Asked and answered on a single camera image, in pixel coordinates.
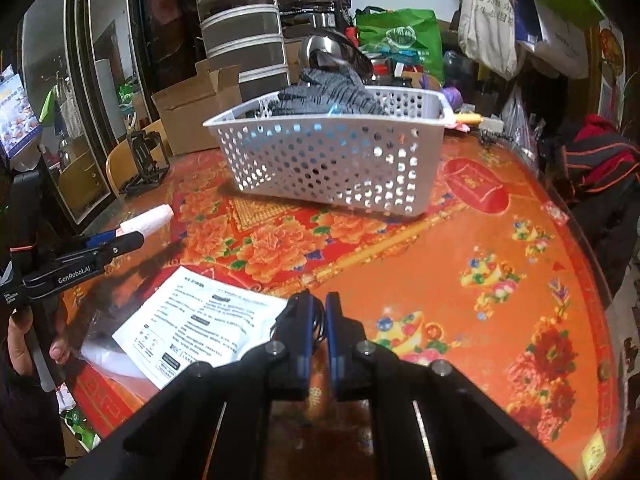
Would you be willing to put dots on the white perforated plastic basket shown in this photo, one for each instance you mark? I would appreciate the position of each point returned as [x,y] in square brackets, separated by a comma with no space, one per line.
[320,160]

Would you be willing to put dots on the dark mirrored wardrobe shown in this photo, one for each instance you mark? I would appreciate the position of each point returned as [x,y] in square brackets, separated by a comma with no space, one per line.
[165,35]

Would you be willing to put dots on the steel kettle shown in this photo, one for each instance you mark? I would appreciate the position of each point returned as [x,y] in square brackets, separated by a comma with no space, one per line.
[325,47]

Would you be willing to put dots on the yellow sticky note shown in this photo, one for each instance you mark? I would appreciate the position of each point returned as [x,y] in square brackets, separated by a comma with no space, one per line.
[595,455]

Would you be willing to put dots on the purple plastic item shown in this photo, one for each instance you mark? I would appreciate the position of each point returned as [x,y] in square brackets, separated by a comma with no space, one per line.
[450,97]

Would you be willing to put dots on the person's left forearm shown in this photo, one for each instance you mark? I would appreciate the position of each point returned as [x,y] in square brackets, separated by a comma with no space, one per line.
[25,420]

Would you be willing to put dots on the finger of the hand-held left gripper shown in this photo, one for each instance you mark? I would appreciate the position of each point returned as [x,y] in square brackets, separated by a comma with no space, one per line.
[102,239]
[120,246]

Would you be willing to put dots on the person's left hand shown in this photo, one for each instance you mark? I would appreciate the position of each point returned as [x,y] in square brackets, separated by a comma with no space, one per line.
[17,345]

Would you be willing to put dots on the beige canvas tote bag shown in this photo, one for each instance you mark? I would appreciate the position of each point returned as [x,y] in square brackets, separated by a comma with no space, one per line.
[487,25]

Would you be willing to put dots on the dark grey knitted cloth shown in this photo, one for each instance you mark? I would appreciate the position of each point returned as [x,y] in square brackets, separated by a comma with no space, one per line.
[330,92]

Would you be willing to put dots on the clear bag with printed paper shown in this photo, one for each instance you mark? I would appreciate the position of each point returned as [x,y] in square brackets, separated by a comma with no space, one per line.
[200,325]

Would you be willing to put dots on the red wall decoration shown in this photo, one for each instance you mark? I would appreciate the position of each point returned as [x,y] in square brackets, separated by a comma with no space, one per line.
[612,50]

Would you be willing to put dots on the black jacket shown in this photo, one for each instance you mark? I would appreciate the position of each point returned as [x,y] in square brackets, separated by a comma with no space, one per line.
[605,225]

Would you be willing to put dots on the green shopping bag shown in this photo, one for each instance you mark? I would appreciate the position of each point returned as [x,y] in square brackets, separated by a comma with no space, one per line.
[400,40]

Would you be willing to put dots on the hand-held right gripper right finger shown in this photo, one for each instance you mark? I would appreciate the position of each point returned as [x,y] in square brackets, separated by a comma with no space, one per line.
[334,345]

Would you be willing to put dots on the small black clip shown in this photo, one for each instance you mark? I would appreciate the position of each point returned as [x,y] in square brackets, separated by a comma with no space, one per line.
[489,139]

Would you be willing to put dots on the open cardboard box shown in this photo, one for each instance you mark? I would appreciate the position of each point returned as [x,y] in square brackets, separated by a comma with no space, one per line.
[190,115]

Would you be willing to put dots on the pink towel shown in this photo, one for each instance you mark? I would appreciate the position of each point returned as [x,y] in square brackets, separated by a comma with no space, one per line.
[150,217]

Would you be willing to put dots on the yellow item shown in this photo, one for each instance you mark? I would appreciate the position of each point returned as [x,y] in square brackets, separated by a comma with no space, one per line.
[467,118]

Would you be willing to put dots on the grey stacked storage containers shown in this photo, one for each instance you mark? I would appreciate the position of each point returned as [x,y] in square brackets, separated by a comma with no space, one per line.
[240,35]

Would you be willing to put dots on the wooden chair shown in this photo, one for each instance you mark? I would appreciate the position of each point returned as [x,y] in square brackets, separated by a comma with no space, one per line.
[117,170]

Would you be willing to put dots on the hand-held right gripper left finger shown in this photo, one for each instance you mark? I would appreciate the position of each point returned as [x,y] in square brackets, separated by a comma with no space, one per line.
[305,335]

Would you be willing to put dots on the small cardboard box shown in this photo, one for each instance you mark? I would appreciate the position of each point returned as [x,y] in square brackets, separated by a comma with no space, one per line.
[292,60]

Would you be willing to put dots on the black phone stand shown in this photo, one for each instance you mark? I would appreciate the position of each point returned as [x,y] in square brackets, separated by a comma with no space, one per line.
[145,160]

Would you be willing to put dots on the white and blue hanging bag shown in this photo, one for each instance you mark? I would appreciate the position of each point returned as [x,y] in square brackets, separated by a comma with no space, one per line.
[560,45]

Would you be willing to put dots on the hanging snack bag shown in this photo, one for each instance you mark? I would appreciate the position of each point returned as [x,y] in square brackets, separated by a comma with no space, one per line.
[17,120]

